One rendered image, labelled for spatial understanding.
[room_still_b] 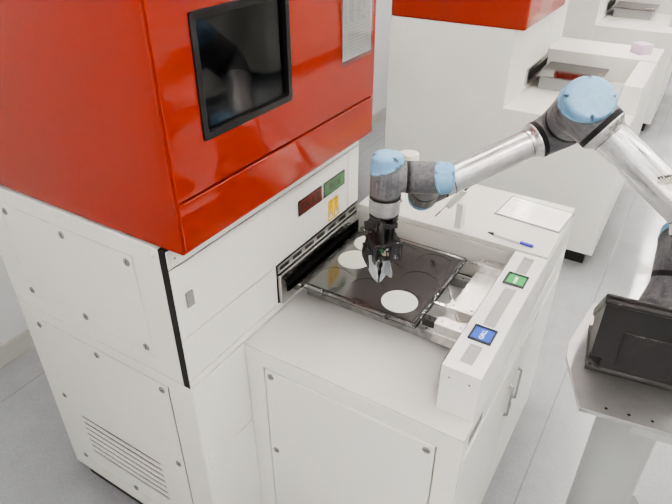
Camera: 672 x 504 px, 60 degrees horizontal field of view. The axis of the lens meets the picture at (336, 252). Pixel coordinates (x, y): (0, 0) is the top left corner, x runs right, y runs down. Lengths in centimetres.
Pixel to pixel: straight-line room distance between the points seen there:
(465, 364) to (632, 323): 43
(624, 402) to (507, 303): 35
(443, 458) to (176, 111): 96
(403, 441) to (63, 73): 109
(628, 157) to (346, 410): 89
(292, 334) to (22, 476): 134
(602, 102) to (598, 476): 105
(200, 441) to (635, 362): 112
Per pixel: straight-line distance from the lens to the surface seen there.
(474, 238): 181
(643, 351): 160
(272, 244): 157
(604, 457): 188
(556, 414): 267
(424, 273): 173
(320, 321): 166
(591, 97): 146
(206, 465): 173
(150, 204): 123
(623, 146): 148
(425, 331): 161
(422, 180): 135
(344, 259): 177
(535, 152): 157
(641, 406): 161
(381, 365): 154
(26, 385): 295
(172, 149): 114
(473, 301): 168
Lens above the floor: 188
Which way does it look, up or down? 33 degrees down
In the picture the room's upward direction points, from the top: straight up
